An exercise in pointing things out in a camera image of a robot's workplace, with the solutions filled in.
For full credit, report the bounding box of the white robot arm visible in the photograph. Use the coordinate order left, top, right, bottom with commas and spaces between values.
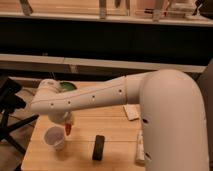
31, 69, 210, 171

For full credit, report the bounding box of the black rectangular remote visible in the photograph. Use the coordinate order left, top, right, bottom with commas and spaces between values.
92, 135, 105, 161

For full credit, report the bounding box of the green bowl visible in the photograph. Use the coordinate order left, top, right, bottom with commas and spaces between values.
60, 82, 77, 91

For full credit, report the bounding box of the white lotion bottle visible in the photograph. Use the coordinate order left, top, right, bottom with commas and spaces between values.
135, 131, 145, 165

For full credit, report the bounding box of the white sponge block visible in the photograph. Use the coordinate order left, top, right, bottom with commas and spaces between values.
123, 104, 139, 121

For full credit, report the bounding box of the wooden background shelf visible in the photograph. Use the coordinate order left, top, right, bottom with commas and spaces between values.
0, 0, 213, 28

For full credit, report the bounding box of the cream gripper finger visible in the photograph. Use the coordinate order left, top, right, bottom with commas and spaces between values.
64, 115, 74, 129

